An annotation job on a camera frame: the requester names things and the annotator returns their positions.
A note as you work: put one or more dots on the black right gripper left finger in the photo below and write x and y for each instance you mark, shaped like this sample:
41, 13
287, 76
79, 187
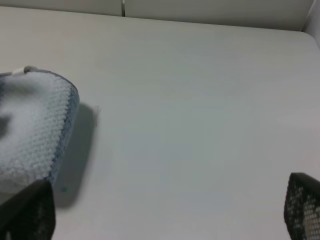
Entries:
29, 214

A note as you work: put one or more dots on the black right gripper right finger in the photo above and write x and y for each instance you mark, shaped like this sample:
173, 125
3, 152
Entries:
302, 207

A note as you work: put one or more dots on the blue white striped towel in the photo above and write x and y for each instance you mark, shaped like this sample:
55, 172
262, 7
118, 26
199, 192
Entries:
38, 109

